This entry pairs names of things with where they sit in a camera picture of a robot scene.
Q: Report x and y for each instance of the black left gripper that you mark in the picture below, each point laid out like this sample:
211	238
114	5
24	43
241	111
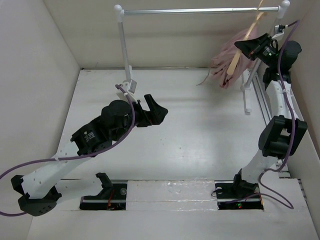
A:
156	116

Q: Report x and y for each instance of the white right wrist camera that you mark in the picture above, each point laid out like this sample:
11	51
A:
278	32

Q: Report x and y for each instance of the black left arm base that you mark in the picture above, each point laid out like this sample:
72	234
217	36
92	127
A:
112	197

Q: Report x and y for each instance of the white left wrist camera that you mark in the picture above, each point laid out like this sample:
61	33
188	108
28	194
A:
129	87

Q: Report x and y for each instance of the white clothes rack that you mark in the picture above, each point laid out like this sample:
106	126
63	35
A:
185	38

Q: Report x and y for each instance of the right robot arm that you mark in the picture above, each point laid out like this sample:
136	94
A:
283	134

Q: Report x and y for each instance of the pink trousers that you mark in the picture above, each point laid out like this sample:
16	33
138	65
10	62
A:
220	63

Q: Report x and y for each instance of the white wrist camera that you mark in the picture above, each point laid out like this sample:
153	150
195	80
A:
278	32
129	87

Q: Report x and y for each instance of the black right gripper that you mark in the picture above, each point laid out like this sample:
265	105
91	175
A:
248	46

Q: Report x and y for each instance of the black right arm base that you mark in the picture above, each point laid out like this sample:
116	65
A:
237	194

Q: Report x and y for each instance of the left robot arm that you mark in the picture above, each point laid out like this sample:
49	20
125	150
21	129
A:
47	186

